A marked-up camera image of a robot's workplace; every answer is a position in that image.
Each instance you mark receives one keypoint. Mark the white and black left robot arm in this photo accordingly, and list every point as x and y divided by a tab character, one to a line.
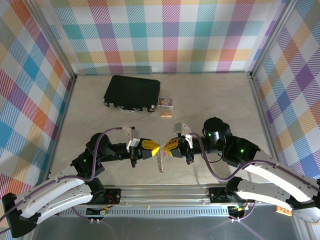
62	200

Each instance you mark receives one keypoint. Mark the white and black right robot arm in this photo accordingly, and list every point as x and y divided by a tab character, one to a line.
272	175

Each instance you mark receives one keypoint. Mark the small orange box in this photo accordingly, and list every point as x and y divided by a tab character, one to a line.
166	114

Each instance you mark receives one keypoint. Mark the purple playing card box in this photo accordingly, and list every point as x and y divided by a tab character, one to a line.
165	102

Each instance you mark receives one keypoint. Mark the black base electronics box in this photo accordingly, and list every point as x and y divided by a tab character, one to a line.
112	196
216	195

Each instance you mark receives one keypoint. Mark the black hard case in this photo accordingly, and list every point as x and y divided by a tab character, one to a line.
132	92

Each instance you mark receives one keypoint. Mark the perforated metal strip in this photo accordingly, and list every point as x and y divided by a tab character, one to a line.
162	212

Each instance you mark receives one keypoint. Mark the yellow power connector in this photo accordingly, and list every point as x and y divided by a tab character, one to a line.
237	208
104	212

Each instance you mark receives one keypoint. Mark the reflective steel plate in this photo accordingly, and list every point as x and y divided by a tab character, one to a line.
162	228

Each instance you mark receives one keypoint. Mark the orange paper tag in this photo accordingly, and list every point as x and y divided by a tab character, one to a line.
283	210

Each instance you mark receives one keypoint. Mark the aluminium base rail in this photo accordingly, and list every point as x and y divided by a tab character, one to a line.
162	196

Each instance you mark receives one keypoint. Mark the aluminium frame post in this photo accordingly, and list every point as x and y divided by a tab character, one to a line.
271	37
56	40

